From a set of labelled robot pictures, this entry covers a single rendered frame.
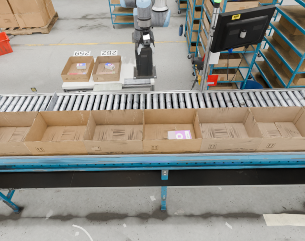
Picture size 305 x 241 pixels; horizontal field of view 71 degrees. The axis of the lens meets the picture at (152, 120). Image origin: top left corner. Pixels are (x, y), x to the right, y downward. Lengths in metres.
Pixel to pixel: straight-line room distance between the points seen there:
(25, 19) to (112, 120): 4.58
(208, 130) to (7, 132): 1.56
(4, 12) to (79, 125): 4.65
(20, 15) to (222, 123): 5.14
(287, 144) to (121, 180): 1.20
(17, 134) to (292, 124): 2.14
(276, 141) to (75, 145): 1.33
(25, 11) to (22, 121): 4.20
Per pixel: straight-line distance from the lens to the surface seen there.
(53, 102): 2.31
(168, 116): 1.64
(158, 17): 2.11
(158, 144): 1.42
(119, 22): 5.53
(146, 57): 2.30
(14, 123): 2.01
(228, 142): 1.49
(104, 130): 1.69
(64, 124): 1.83
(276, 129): 1.89
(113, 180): 1.74
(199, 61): 2.08
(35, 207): 2.60
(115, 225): 2.27
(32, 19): 5.92
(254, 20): 1.93
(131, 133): 1.64
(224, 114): 1.70
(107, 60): 2.72
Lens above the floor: 2.13
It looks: 46 degrees down
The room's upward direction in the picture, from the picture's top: 2 degrees counter-clockwise
